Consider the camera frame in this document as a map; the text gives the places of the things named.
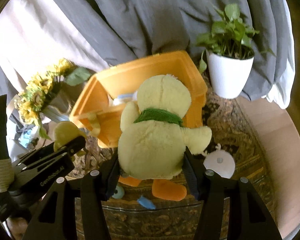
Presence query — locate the blue plastic toy piece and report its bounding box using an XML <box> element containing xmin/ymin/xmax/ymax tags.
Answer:
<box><xmin>137</xmin><ymin>196</ymin><xmax>156</xmax><ymax>210</ymax></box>

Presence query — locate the orange plastic storage crate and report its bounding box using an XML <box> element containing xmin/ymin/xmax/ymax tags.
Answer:
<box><xmin>69</xmin><ymin>50</ymin><xmax>208</xmax><ymax>149</ymax></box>

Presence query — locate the white sheer curtain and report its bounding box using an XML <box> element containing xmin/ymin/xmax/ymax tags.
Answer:
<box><xmin>0</xmin><ymin>0</ymin><xmax>111</xmax><ymax>91</ymax></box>

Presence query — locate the grey plush animal toy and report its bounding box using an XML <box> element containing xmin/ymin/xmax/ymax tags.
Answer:
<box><xmin>112</xmin><ymin>91</ymin><xmax>138</xmax><ymax>106</ymax></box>

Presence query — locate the white ribbed plant pot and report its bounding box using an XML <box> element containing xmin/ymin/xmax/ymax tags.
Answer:
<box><xmin>207</xmin><ymin>53</ymin><xmax>254</xmax><ymax>99</ymax></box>

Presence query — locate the yellow duck plush toy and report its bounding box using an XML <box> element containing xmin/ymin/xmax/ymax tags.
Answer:
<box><xmin>118</xmin><ymin>75</ymin><xmax>212</xmax><ymax>202</ymax></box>

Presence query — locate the white round antler night light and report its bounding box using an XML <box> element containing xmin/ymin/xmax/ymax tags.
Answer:
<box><xmin>203</xmin><ymin>143</ymin><xmax>235</xmax><ymax>179</ymax></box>

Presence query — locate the green potted plant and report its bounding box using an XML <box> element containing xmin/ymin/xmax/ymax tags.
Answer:
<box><xmin>195</xmin><ymin>3</ymin><xmax>260</xmax><ymax>73</ymax></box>

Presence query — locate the grey curtain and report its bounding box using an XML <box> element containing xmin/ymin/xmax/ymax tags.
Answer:
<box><xmin>0</xmin><ymin>0</ymin><xmax>295</xmax><ymax>109</ymax></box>

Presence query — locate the pale blue metal bucket vase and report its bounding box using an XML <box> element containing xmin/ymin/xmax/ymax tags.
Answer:
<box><xmin>42</xmin><ymin>90</ymin><xmax>72</xmax><ymax>123</ymax></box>

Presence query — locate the green foam ring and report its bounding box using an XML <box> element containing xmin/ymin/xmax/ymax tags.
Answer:
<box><xmin>111</xmin><ymin>185</ymin><xmax>126</xmax><ymax>199</ymax></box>

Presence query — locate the sunflower bouquet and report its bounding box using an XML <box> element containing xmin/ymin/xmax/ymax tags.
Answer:
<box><xmin>14</xmin><ymin>58</ymin><xmax>92</xmax><ymax>139</ymax></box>

